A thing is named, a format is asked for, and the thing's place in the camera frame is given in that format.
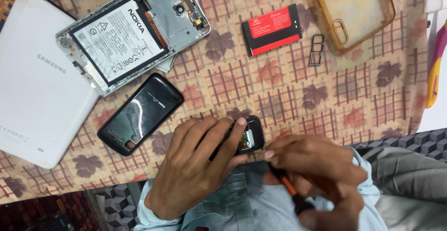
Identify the light blue shirt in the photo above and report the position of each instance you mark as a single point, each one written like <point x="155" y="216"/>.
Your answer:
<point x="244" y="203"/>

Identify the orange black screwdriver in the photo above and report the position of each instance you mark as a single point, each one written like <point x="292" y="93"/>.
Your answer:
<point x="288" y="185"/>

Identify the dark metal sim tray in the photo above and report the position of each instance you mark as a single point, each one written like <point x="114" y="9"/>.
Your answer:
<point x="316" y="62"/>

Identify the white card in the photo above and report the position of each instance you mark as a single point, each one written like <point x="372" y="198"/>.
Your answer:
<point x="169" y="65"/>

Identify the glossy black phone back cover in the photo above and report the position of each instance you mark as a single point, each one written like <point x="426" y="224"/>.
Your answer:
<point x="143" y="114"/>

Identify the white sheet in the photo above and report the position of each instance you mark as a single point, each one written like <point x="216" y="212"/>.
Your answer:
<point x="434" y="119"/>

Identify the white tablet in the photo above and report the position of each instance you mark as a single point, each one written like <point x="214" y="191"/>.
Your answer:
<point x="38" y="94"/>

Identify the person's right fingers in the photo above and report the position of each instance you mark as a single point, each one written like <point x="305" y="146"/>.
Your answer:
<point x="286" y="150"/>

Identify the leaf patterned tablecloth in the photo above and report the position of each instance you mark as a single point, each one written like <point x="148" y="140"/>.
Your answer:
<point x="279" y="94"/>

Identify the yellowed transparent phone case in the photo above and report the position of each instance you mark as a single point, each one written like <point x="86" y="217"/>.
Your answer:
<point x="356" y="11"/>

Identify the person's left hand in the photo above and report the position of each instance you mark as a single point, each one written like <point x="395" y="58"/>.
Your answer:
<point x="185" y="178"/>

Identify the grey trousers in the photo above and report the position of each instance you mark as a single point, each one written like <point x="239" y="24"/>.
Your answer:
<point x="408" y="182"/>

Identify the small black mobile phone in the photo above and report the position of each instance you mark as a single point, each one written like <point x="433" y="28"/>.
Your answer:
<point x="253" y="133"/>

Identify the person's right hand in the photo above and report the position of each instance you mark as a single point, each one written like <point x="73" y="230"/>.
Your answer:
<point x="328" y="168"/>

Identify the pink yellow plastic tool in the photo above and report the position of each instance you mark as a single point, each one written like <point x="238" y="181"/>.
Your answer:
<point x="434" y="70"/>

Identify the red black phone battery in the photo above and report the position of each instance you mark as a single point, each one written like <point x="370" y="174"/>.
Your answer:
<point x="271" y="30"/>

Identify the dark device with orange board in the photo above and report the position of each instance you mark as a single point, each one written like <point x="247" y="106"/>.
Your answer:
<point x="5" y="4"/>

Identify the opened silver smartphone with battery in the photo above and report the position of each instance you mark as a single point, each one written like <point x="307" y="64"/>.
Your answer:
<point x="122" y="35"/>

